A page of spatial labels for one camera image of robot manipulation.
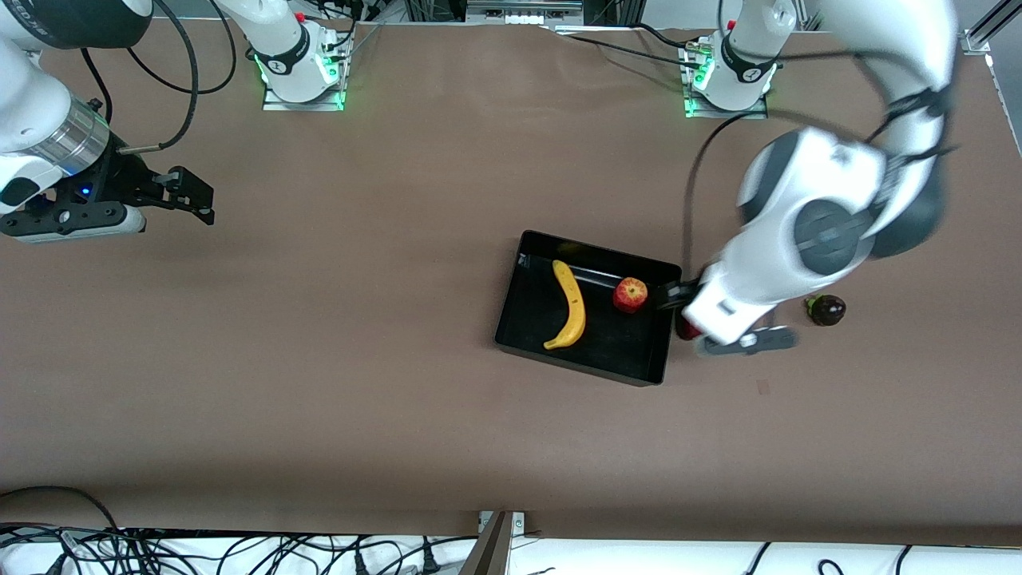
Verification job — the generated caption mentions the red yellow apple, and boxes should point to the red yellow apple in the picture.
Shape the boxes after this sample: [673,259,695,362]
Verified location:
[612,276,650,315]

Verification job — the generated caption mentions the black rectangular plastic box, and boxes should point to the black rectangular plastic box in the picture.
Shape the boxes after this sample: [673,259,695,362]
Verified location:
[493,230,684,388]

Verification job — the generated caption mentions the yellow banana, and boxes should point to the yellow banana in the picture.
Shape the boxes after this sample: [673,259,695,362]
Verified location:
[542,260,587,351]

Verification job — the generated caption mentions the dark purple eggplant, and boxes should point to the dark purple eggplant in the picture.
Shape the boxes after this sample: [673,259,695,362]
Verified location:
[804,294,847,327]

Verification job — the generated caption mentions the dark angled metal bar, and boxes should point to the dark angled metal bar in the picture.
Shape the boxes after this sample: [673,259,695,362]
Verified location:
[459,511,514,575]

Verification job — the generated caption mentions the white power strip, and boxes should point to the white power strip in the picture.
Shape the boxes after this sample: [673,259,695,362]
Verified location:
[467,0,584,27]

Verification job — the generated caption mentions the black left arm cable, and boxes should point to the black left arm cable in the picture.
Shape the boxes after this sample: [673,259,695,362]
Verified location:
[681,48,959,276]

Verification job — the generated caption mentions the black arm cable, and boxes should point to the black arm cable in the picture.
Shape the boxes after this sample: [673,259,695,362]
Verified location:
[80,0,238,154]
[681,48,959,276]

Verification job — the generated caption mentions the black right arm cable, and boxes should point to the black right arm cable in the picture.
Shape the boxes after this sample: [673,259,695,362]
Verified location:
[80,0,238,154]

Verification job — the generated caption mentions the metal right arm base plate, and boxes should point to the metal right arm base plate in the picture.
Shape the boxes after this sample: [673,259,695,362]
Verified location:
[262,28,352,113]

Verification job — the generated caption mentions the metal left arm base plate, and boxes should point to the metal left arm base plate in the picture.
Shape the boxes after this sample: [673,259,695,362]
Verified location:
[679,36,770,121]

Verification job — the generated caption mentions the black cable across table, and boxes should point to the black cable across table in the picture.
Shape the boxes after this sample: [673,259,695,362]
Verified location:
[551,24,711,69]

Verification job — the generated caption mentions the small metal table bracket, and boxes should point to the small metal table bracket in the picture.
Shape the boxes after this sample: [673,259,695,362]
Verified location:
[477,511,527,537]

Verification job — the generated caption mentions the thick black arched cable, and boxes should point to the thick black arched cable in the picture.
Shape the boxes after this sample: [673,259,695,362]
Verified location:
[0,485,121,532]

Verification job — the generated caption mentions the tangled black cables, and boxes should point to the tangled black cables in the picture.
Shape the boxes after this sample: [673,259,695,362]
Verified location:
[0,523,480,575]

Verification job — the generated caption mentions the aluminium frame corner profile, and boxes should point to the aluminium frame corner profile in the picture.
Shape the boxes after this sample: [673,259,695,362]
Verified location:
[961,0,1022,57]

